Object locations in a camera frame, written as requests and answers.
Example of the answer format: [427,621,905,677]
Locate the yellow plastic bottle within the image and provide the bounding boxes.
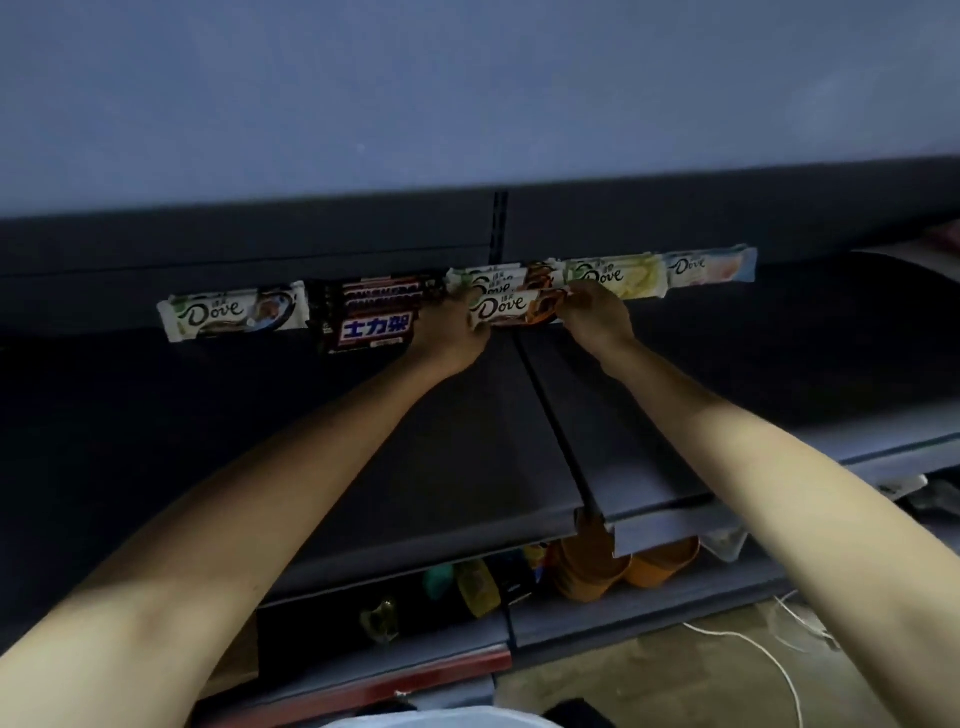
[455,558,502,619]

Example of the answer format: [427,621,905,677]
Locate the person's right hand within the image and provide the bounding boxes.
[558,283,640,377]

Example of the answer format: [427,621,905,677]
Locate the person's left forearm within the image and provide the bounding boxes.
[0,352,470,728]

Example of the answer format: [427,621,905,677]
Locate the dark blue carton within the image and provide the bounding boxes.
[491,551,538,609]

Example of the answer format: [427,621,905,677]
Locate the clear plastic container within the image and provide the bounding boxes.
[701,524,751,564]

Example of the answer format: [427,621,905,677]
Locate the Dove bar pink blue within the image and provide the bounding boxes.
[663,243,759,290]

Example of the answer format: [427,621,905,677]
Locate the Dove bar blue white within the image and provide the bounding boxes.
[157,281,310,344]

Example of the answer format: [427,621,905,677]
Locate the person's left hand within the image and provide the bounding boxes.
[414,292,494,377]

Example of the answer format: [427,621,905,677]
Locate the person's right forearm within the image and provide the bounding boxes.
[599,344,960,728]

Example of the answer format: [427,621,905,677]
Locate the person's black trousers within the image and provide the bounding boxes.
[543,697,616,728]

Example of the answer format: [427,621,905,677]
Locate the orange plastic tub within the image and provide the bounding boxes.
[551,524,631,604]
[626,536,703,590]

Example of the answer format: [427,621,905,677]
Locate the Dove bar yellow green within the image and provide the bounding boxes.
[563,253,667,301]

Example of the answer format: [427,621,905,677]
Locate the white cable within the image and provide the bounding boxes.
[682,590,841,728]

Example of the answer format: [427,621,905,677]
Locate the teal plastic bottle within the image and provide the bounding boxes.
[422,562,459,601]

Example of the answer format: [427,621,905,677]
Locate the dark grey metal shelf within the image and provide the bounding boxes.
[0,0,960,728]

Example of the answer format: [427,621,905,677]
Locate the white plastic pouch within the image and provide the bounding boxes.
[873,473,931,502]

